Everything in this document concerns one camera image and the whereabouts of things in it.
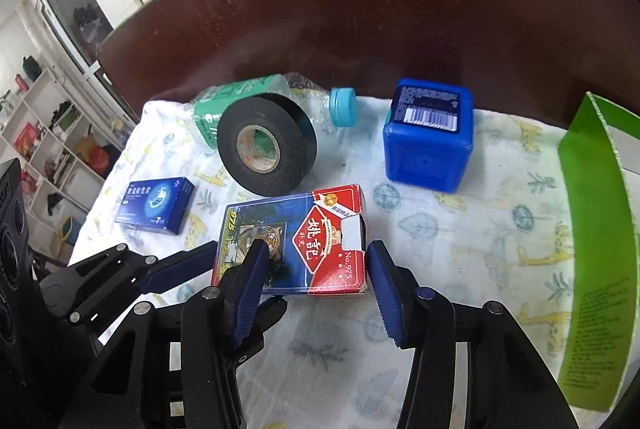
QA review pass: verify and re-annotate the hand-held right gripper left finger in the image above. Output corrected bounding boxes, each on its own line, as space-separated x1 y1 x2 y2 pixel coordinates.
57 239 273 429

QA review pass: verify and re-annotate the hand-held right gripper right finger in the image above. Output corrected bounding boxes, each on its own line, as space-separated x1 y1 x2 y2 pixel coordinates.
366 239 576 429

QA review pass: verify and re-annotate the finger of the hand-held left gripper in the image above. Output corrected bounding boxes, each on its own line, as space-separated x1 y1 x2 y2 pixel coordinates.
257 298 289 328
42 241 218 325

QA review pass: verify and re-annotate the blue medicine box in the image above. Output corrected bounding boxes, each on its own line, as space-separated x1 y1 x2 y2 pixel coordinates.
114 176 197 236

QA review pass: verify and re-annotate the playing card box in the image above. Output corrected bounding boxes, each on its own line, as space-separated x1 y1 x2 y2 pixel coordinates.
210 183 371 297

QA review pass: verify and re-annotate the blue plastic cube container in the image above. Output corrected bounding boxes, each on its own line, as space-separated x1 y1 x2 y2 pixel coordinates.
382 78 475 195

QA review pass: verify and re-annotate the green cardboard box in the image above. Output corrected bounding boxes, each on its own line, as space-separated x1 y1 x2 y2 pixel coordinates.
557 92 640 412

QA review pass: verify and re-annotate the giraffe printed blanket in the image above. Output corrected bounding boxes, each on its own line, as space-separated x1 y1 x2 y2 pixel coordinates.
67 94 601 429

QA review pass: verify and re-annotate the white storage shelf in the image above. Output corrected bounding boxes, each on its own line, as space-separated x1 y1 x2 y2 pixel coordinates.
0 54 136 270

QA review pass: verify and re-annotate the green bottle with blue cap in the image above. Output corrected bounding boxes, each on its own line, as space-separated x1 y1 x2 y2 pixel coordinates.
192 72 358 150

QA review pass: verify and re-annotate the black tape roll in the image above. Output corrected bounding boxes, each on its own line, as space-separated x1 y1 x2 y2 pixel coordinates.
217 93 318 197

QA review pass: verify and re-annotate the brown wooden headboard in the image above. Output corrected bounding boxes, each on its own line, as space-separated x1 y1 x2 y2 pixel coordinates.
96 0 640 150

